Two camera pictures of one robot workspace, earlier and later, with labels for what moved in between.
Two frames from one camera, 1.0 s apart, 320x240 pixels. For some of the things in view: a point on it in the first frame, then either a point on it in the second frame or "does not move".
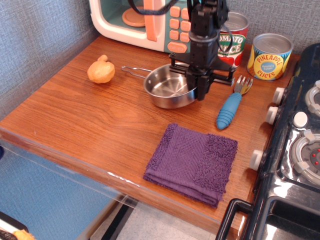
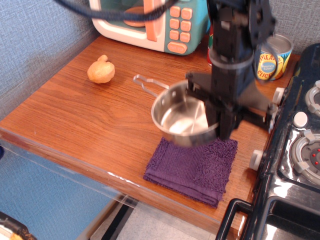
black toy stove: [286, 201] does not move
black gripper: [203, 64] to [231, 93]
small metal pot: [165, 86] to [179, 113]
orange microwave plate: [133, 18] does not move
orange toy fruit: [101, 71] does not move
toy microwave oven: [159, 25] does not move
